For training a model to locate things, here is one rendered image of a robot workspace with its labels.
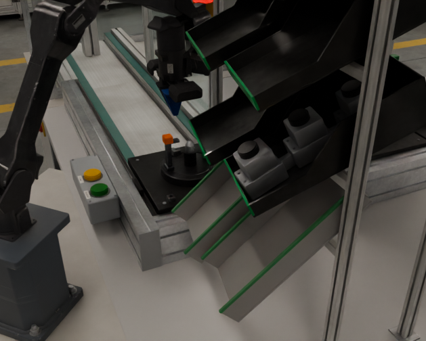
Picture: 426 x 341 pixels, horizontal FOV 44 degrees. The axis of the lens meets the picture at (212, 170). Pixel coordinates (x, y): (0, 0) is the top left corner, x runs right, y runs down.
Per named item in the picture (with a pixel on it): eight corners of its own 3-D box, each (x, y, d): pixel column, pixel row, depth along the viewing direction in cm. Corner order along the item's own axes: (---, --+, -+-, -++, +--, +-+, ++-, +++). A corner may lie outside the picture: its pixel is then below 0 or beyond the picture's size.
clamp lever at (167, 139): (166, 167, 120) (164, 138, 116) (163, 163, 122) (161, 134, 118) (181, 164, 121) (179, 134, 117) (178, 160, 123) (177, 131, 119)
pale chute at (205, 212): (201, 264, 94) (183, 253, 92) (187, 220, 105) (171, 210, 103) (315, 155, 88) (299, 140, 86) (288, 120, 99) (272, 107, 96)
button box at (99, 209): (91, 225, 118) (87, 203, 115) (72, 179, 135) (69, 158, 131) (121, 218, 121) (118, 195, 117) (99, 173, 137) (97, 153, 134)
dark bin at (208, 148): (210, 166, 85) (190, 132, 80) (193, 130, 95) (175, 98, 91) (366, 82, 83) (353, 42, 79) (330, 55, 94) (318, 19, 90)
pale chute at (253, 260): (238, 323, 83) (219, 312, 80) (218, 268, 94) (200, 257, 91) (373, 201, 76) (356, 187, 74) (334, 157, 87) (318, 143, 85)
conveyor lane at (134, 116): (162, 249, 117) (159, 214, 112) (82, 105, 183) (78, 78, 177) (274, 218, 127) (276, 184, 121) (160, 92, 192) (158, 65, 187)
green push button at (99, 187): (93, 201, 117) (92, 193, 116) (89, 192, 120) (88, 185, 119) (110, 197, 119) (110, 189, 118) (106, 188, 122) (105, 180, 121)
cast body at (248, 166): (252, 201, 75) (233, 166, 71) (240, 187, 79) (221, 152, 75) (301, 170, 75) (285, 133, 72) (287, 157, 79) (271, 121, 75)
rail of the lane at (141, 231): (142, 272, 111) (138, 231, 105) (64, 108, 180) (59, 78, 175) (166, 264, 113) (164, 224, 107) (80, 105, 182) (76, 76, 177)
